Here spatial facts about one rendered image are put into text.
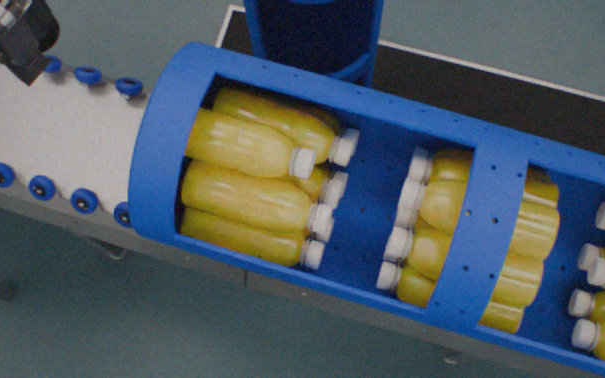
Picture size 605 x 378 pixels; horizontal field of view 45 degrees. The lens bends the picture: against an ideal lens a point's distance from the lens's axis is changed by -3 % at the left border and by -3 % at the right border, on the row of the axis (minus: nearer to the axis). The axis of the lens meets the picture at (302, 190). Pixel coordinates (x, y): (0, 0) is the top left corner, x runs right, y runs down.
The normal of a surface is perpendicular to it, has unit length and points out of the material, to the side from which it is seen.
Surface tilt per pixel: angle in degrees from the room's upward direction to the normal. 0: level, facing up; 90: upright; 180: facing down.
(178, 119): 5
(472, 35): 0
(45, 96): 0
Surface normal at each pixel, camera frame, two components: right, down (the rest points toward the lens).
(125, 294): -0.03, -0.25
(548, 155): 0.16, -0.77
